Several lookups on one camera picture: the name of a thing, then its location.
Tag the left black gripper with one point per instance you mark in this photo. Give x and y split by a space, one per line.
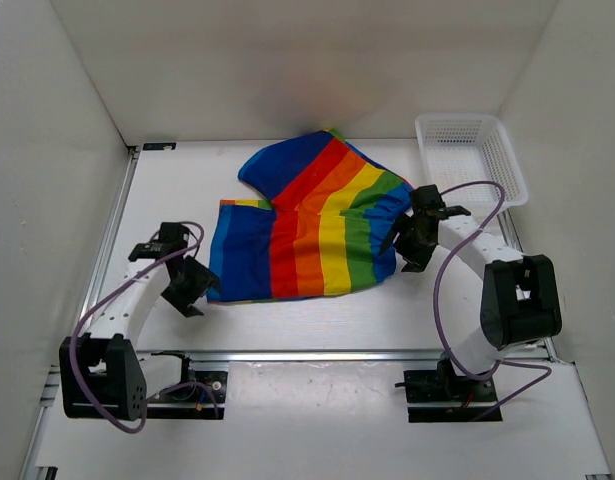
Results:
204 279

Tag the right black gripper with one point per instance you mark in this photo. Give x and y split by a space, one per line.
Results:
417 260

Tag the rainbow striped shorts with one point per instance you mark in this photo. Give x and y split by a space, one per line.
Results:
317 229

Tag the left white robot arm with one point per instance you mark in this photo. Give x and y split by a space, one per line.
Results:
101 374

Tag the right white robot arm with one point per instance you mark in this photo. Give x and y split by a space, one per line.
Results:
519 301

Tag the white plastic basket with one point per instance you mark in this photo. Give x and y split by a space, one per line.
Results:
461 148

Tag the black corner label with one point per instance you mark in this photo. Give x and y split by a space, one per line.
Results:
159 146

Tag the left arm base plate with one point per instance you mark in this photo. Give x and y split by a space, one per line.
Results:
192 395

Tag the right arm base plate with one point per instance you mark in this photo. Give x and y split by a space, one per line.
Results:
439 395

